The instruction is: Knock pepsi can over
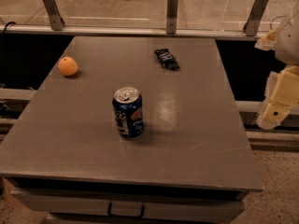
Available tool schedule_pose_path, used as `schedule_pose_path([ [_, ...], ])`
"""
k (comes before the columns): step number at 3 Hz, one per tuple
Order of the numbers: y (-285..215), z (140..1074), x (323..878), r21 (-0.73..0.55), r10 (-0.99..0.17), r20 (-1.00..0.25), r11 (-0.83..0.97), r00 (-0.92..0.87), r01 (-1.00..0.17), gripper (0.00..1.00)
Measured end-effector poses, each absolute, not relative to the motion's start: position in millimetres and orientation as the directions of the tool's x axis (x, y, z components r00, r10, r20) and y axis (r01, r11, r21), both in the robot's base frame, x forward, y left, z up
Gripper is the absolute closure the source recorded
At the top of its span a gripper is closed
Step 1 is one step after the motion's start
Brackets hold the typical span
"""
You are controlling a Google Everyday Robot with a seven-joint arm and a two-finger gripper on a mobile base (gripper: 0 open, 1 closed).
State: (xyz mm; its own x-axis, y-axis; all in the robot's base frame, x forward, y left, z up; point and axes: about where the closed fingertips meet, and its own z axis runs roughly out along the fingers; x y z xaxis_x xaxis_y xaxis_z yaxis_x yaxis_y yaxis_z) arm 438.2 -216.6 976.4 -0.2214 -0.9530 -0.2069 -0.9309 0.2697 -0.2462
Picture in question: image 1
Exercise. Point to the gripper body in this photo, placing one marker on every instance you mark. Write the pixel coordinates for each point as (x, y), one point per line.
(289, 42)

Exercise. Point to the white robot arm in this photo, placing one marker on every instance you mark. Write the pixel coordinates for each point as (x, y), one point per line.
(287, 44)

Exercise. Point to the blue pepsi can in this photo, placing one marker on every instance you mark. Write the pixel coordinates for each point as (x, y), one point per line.
(127, 107)

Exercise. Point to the middle metal rail bracket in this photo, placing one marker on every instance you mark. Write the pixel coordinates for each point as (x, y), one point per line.
(171, 16)

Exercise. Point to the metal rail bracket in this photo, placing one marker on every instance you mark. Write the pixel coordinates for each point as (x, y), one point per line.
(252, 24)
(55, 18)
(171, 16)

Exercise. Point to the grey drawer with black handle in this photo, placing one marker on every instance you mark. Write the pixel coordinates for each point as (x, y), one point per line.
(81, 207)

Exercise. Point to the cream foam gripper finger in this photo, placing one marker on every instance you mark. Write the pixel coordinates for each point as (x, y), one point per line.
(268, 118)
(267, 42)

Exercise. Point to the orange fruit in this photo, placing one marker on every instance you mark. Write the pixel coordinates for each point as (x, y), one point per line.
(68, 66)

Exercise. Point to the left metal rail bracket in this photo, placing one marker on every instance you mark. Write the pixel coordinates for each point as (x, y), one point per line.
(55, 18)

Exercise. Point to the right metal rail bracket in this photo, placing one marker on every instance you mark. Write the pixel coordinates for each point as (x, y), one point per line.
(252, 24)

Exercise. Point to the metal rail ledge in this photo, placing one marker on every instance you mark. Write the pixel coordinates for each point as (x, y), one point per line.
(142, 32)

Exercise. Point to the black snack packet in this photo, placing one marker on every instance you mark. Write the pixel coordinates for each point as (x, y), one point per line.
(166, 59)

